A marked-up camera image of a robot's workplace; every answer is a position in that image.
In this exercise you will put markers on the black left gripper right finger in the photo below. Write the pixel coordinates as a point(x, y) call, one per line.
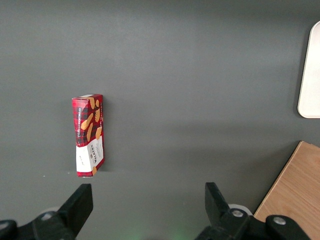
point(220, 207)

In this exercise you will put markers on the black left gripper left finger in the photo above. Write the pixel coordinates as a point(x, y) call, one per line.
point(75, 210)

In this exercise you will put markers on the white rectangular tray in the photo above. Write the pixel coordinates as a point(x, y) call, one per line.
point(312, 75)

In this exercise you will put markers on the red tartan shortbread box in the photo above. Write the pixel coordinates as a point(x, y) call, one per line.
point(88, 136)

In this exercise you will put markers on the light wooden board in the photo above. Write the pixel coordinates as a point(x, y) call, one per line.
point(297, 190)

